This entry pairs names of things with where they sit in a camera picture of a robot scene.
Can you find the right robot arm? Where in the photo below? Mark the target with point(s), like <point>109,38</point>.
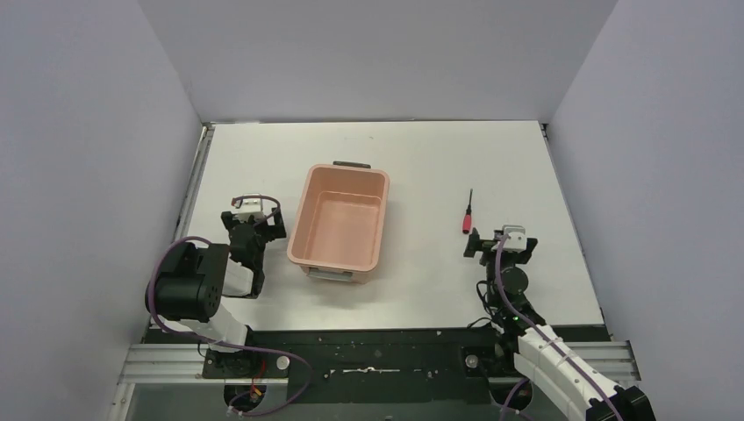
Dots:
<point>531,347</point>

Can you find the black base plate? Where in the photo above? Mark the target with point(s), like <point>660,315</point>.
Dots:
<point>379,366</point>

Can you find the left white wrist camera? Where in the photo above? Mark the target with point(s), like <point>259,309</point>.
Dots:
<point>245,208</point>

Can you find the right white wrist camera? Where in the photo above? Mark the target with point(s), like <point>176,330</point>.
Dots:
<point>514,238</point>

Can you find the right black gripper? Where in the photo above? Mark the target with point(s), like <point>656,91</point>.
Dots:
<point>487,246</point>

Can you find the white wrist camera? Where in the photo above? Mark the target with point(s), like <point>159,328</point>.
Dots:
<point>245,208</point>
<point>514,238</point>

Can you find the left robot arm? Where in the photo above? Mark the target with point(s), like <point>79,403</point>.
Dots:
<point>194,275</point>

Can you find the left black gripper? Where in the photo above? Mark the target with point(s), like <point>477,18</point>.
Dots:
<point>251,226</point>

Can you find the pink plastic bin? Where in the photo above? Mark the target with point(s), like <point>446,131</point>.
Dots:
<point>338,229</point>

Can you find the red handled screwdriver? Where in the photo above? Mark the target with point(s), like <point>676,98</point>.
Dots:
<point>466,225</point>

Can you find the aluminium rail frame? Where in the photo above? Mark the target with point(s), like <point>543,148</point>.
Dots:
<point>422,280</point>

